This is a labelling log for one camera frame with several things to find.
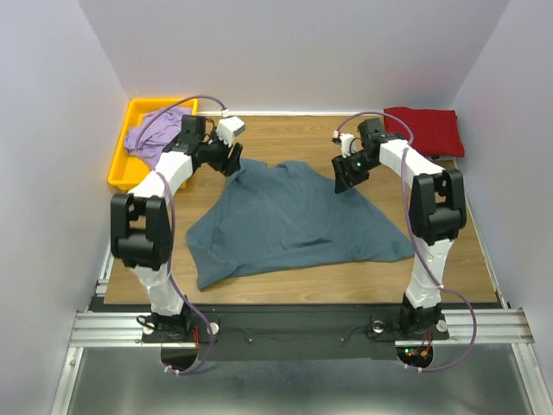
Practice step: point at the blue-grey t-shirt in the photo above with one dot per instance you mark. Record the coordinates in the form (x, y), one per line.
(288, 217)

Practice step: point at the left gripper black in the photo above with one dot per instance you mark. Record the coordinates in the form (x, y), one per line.
(231, 156)

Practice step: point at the lilac t-shirt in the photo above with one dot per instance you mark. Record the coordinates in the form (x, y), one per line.
(157, 136)

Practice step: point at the folded red t-shirt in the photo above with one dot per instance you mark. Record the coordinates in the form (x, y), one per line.
(435, 132)

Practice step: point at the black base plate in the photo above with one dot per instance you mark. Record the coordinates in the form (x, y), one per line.
(298, 332)

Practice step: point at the yellow plastic tray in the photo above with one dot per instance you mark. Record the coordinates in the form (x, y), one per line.
(128, 171)

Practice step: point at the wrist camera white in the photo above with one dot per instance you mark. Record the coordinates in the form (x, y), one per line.
(345, 141)
(228, 129)

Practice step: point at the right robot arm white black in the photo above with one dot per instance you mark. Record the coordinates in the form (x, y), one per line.
(434, 206)

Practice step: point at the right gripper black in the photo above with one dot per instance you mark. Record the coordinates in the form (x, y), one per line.
(346, 171)

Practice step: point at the white item under red shirt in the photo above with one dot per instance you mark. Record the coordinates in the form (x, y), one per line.
(439, 159)

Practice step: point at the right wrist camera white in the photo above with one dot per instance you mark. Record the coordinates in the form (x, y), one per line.
(345, 141)

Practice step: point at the aluminium frame rail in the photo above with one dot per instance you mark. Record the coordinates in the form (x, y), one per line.
(483, 325)

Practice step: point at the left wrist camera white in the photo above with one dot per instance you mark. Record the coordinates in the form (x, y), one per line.
(228, 129)

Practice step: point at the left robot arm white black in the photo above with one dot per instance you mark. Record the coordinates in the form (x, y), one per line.
(143, 220)

